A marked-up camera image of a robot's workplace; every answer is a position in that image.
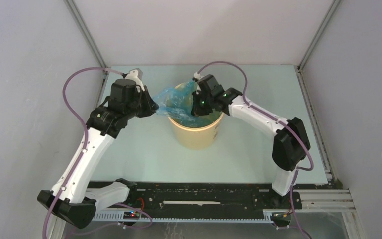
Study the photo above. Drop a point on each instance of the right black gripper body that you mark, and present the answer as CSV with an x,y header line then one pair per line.
x,y
203,105

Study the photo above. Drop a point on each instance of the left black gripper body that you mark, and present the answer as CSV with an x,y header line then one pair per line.
x,y
142,106

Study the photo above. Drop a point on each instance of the blue plastic trash bag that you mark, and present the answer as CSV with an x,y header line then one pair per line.
x,y
176,103

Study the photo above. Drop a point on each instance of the yellow trash bin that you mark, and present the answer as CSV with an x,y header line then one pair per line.
x,y
197,138

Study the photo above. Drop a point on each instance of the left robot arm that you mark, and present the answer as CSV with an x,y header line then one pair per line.
x,y
69,199

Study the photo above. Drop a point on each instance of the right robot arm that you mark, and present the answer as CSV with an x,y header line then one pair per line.
x,y
290,141

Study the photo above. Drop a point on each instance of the small electronics board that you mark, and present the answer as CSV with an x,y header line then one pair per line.
x,y
131,215

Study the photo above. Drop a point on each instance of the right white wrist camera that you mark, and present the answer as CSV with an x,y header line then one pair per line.
x,y
196,77

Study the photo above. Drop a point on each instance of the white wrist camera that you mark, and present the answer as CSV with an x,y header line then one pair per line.
x,y
136,75
196,77

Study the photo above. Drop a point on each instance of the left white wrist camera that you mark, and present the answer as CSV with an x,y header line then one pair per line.
x,y
136,75

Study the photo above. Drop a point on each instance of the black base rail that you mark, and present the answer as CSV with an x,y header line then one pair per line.
x,y
210,201

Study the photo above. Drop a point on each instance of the left corner aluminium post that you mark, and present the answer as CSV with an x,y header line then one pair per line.
x,y
82,26

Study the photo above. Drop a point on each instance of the corner aluminium post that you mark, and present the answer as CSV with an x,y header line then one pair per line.
x,y
319,33
82,26

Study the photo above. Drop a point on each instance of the right corner aluminium post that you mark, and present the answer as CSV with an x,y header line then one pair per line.
x,y
319,33

